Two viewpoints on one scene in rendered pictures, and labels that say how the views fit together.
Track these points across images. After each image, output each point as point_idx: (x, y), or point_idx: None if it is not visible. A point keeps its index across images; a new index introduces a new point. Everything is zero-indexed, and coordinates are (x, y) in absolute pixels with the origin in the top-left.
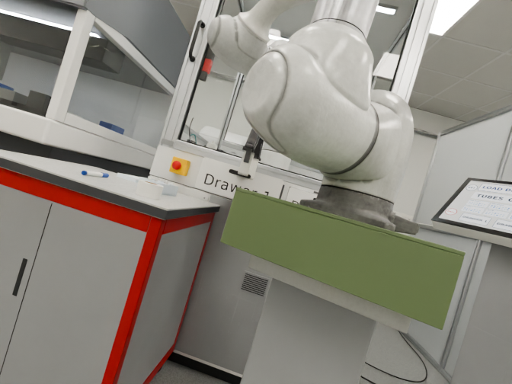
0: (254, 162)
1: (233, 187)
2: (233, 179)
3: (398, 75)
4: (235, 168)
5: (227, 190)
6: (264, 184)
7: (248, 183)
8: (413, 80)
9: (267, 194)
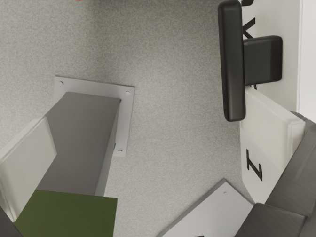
0: (276, 151)
1: (250, 32)
2: (264, 22)
3: None
4: (294, 16)
5: (243, 9)
6: (272, 170)
7: (265, 96)
8: None
9: (256, 170)
